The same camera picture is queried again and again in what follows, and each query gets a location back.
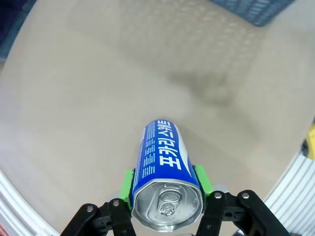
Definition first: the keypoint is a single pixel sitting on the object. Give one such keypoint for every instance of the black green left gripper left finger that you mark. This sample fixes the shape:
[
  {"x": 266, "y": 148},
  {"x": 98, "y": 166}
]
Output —
[{"x": 98, "y": 218}]

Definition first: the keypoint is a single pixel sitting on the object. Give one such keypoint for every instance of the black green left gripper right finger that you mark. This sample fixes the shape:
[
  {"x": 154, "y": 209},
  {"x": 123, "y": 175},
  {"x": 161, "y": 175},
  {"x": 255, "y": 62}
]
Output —
[{"x": 241, "y": 211}]

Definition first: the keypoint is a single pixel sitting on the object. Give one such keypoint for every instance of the blue white drink can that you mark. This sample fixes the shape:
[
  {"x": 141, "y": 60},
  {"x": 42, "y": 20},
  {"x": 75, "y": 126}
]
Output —
[{"x": 162, "y": 172}]

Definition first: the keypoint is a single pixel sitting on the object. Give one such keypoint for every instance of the clear acrylic can dispenser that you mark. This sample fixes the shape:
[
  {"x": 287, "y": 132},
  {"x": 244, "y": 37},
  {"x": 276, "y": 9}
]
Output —
[{"x": 17, "y": 209}]

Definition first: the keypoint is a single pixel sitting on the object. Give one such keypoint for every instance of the yellow emergency stop button box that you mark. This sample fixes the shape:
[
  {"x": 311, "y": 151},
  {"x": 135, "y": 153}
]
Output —
[{"x": 311, "y": 140}]

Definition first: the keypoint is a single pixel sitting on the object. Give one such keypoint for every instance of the dark grey plastic basket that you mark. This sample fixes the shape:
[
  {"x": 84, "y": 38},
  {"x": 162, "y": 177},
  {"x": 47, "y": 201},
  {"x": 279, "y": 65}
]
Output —
[{"x": 256, "y": 9}]

